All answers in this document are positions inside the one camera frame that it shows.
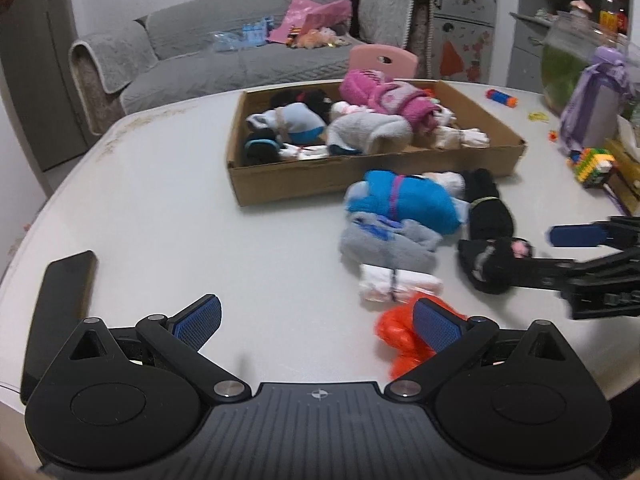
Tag orange plastic bag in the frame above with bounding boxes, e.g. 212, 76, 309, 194
374, 292, 468, 380

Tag black pink sock roll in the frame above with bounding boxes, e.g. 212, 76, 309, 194
457, 237, 534, 295

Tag black sock roll blue band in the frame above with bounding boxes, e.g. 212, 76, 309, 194
242, 129, 281, 166

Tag white sock roll red band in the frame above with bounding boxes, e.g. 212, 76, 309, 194
279, 143, 330, 162

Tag grey white sock roll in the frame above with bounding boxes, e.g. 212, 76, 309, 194
326, 112, 413, 155

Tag white sock roll black band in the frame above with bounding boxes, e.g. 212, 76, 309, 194
433, 104, 457, 127

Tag multicolour building block stack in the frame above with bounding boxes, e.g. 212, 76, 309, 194
567, 148, 616, 188

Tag white pink sock roll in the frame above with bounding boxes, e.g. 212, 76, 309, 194
359, 264, 444, 304

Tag long black sock roll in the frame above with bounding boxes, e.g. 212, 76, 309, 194
462, 168, 514, 240

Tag grey blue sock roll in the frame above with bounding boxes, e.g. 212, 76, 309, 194
338, 211, 442, 273

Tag bright blue sock roll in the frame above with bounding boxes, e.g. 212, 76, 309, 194
344, 170, 468, 235

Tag yellow plastic scrap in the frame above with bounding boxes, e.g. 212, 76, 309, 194
528, 112, 549, 122

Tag black smartphone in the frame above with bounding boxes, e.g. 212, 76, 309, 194
20, 250, 98, 405

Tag blue orange toy block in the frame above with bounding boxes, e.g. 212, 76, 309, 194
486, 89, 518, 108

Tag glass fish tank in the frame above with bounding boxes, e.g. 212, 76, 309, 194
540, 0, 639, 115

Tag shallow cardboard box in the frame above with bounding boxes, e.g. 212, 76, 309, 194
227, 79, 526, 207

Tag white blue sock roll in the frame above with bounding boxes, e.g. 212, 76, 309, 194
245, 102, 326, 145

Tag pink knitted sock roll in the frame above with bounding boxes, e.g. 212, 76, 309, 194
340, 70, 439, 132

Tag grey storage shelf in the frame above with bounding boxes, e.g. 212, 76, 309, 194
506, 0, 637, 106

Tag black sock roll red band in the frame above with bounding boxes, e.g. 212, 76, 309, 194
269, 89, 333, 124

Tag pink child chair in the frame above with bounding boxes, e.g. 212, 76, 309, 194
348, 44, 419, 79

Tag grey sofa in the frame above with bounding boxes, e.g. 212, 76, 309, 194
68, 0, 434, 136

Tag decorated refrigerator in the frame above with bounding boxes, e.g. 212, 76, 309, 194
432, 0, 497, 84

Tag blue toy castle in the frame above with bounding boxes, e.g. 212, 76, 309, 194
242, 16, 273, 47

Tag plush toys on sofa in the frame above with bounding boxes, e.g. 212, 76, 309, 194
286, 27, 349, 50

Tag pink plastic bag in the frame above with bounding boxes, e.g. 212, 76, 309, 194
267, 0, 352, 44

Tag dark wooden door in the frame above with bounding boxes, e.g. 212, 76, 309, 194
1, 0, 92, 171

